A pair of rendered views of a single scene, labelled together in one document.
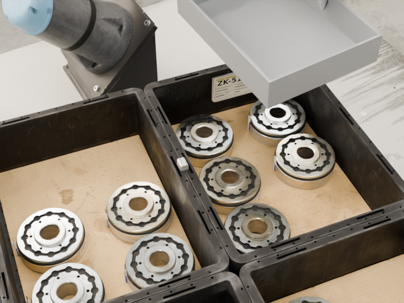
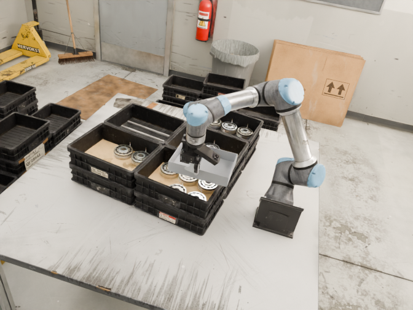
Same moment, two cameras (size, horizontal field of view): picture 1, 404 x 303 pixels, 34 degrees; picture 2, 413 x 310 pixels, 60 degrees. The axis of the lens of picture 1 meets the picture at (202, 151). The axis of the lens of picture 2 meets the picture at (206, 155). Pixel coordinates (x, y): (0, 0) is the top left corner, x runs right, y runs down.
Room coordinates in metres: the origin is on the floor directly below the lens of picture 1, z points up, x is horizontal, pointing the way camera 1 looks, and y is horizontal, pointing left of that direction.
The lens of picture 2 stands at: (1.71, -1.09, 2.03)
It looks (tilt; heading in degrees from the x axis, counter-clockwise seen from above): 35 degrees down; 131
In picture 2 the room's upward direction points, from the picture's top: 9 degrees clockwise
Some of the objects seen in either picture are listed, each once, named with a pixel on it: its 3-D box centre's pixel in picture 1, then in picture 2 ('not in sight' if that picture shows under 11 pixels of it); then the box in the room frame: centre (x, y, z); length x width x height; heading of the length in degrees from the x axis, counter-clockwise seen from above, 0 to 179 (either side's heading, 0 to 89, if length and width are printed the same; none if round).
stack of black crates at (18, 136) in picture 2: not in sight; (18, 155); (-0.59, -0.47, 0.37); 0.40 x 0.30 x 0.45; 121
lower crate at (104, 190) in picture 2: not in sight; (116, 170); (0.36, -0.26, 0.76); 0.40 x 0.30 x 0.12; 22
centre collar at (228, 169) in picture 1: (229, 177); not in sight; (0.71, -0.05, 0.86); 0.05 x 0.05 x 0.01
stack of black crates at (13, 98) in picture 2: not in sight; (9, 117); (-1.13, -0.32, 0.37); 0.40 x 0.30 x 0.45; 121
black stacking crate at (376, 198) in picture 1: (266, 165); (182, 181); (0.74, -0.11, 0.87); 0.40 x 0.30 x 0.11; 22
